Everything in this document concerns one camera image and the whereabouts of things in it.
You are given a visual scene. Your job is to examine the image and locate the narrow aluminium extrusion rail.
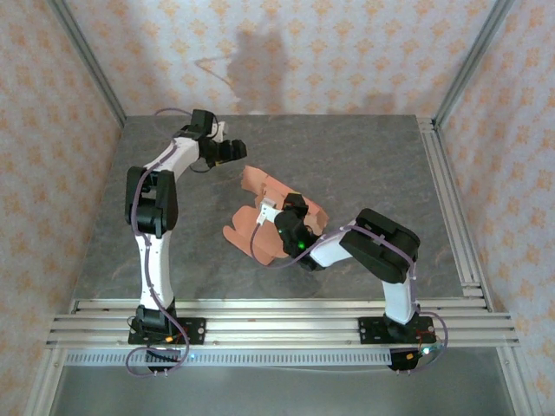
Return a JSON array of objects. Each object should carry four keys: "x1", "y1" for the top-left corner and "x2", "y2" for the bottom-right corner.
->
[{"x1": 69, "y1": 297, "x2": 495, "y2": 314}]

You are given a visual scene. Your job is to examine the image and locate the aluminium frame leg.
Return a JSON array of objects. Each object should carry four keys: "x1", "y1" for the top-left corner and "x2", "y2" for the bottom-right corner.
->
[
  {"x1": 496, "y1": 346, "x2": 543, "y2": 416},
  {"x1": 23, "y1": 346, "x2": 66, "y2": 416}
]

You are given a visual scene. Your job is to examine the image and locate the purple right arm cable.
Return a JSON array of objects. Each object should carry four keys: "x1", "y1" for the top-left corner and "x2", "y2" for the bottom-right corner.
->
[{"x1": 250, "y1": 220, "x2": 447, "y2": 374}]

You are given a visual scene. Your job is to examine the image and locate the black controller board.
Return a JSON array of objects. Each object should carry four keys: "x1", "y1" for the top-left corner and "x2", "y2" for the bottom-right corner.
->
[
  {"x1": 145, "y1": 348, "x2": 182, "y2": 374},
  {"x1": 388, "y1": 345, "x2": 430, "y2": 374}
]

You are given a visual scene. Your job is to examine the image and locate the wide aluminium extrusion rail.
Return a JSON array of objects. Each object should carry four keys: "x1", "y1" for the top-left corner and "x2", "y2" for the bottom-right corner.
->
[{"x1": 45, "y1": 312, "x2": 521, "y2": 350}]

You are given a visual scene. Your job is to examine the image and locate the grey slotted cable duct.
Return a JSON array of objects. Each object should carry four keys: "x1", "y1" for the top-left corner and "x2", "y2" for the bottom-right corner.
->
[{"x1": 64, "y1": 349, "x2": 394, "y2": 367}]

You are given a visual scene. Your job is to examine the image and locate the aluminium frame post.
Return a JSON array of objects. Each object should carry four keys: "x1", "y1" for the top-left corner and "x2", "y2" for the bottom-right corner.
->
[
  {"x1": 433, "y1": 0, "x2": 517, "y2": 129},
  {"x1": 45, "y1": 0, "x2": 127, "y2": 127}
]

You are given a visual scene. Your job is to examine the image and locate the orange paper box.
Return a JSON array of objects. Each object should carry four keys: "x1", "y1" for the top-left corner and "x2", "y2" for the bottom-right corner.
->
[{"x1": 222, "y1": 165, "x2": 329, "y2": 266}]

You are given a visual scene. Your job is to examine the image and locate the long side aluminium rail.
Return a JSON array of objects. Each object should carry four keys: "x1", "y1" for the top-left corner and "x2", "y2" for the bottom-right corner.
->
[{"x1": 416, "y1": 115, "x2": 495, "y2": 313}]

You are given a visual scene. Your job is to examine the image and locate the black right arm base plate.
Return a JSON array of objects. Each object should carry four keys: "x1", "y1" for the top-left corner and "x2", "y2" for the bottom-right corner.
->
[{"x1": 356, "y1": 315, "x2": 436, "y2": 346}]

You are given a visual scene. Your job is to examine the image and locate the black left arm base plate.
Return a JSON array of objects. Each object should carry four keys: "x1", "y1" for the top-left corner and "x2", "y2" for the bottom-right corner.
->
[{"x1": 127, "y1": 317, "x2": 207, "y2": 347}]

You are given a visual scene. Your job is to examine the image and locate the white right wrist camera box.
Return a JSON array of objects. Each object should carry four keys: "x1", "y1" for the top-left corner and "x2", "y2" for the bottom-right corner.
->
[{"x1": 255, "y1": 197, "x2": 278, "y2": 225}]

